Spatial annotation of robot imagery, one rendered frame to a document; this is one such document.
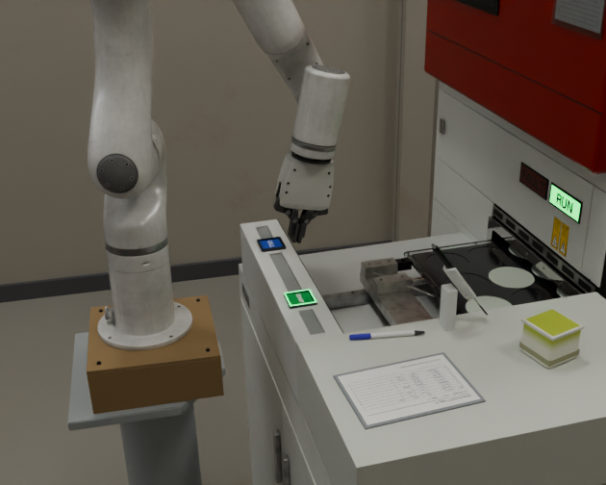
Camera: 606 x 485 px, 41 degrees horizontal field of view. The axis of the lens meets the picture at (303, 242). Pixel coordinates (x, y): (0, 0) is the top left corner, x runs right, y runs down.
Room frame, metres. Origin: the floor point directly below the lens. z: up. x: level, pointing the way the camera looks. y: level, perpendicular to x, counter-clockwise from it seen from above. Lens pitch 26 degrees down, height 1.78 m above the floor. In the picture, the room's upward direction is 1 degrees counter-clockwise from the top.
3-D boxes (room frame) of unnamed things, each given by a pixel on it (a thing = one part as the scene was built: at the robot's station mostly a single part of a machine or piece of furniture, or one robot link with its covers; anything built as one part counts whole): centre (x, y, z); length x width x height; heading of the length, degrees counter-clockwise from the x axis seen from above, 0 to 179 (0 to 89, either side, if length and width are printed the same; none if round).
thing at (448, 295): (1.28, -0.28, 1.03); 0.06 x 0.04 x 0.13; 104
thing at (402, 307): (1.50, -0.22, 0.87); 0.36 x 0.08 x 0.03; 14
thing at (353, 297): (1.65, -0.24, 0.84); 0.50 x 0.02 x 0.03; 104
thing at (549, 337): (1.18, -0.43, 1.00); 0.07 x 0.07 x 0.07; 29
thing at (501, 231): (1.62, -0.53, 0.89); 0.44 x 0.02 x 0.10; 14
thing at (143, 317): (1.40, 0.32, 1.01); 0.19 x 0.19 x 0.18
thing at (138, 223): (1.43, 0.32, 1.22); 0.19 x 0.12 x 0.24; 1
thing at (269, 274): (1.52, 0.04, 0.89); 0.55 x 0.09 x 0.14; 14
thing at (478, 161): (1.79, -0.50, 1.02); 0.81 x 0.03 x 0.40; 14
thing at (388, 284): (1.58, -0.20, 0.89); 0.08 x 0.03 x 0.03; 104
